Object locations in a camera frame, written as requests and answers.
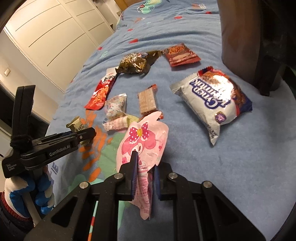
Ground olive candy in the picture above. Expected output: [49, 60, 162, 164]
[66, 116, 86, 133]

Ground red konjac snack pouch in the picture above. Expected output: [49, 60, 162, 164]
[84, 66, 118, 110]

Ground pink striped candy wrapper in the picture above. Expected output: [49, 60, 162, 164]
[102, 114, 139, 132]

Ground pink cartoon snack bag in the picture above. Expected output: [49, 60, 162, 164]
[116, 111, 169, 220]

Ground clear wafer biscuit pack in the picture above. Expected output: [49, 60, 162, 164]
[137, 84, 159, 120]

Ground white blue cookie bag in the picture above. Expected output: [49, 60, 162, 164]
[170, 66, 252, 145]

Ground blue white gloved hand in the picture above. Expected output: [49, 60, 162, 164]
[1, 166, 55, 221]

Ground blue patterned bedsheet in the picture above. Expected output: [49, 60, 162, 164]
[46, 0, 296, 241]

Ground gold brown snack bag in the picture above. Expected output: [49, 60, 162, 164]
[115, 50, 163, 75]

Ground white wardrobe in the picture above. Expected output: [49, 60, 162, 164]
[4, 0, 118, 91]

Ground dark red snack packet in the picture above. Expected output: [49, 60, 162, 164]
[164, 43, 201, 67]

